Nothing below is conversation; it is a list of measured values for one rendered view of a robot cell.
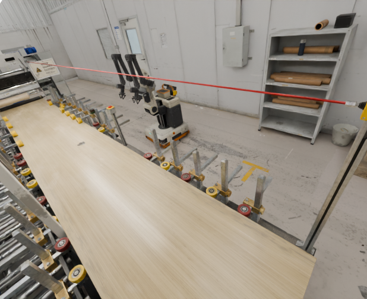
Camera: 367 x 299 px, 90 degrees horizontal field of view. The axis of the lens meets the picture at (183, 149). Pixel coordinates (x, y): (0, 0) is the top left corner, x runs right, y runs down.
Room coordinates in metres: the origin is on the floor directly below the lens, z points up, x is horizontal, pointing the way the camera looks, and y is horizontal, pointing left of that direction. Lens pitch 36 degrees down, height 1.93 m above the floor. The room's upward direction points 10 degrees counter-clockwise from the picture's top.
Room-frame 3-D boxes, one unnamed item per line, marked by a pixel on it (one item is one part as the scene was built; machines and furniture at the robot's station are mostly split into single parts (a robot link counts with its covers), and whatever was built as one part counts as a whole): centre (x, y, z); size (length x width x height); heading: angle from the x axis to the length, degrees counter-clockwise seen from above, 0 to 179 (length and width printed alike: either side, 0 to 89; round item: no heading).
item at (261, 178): (0.71, -0.41, 0.89); 0.04 x 0.04 x 0.48; 41
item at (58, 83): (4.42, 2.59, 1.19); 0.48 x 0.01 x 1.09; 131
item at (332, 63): (2.66, -1.90, 0.78); 0.90 x 0.45 x 1.55; 41
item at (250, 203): (0.73, -0.40, 0.83); 0.14 x 0.06 x 0.05; 41
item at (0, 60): (4.23, 3.37, 0.95); 1.65 x 0.70 x 1.90; 131
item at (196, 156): (1.09, -0.09, 0.87); 0.04 x 0.04 x 0.48; 41
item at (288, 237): (2.36, 1.02, 0.67); 5.11 x 0.08 x 0.10; 41
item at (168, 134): (3.17, 0.26, 0.16); 0.67 x 0.64 x 0.25; 127
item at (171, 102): (3.22, 0.19, 0.59); 0.55 x 0.34 x 0.83; 37
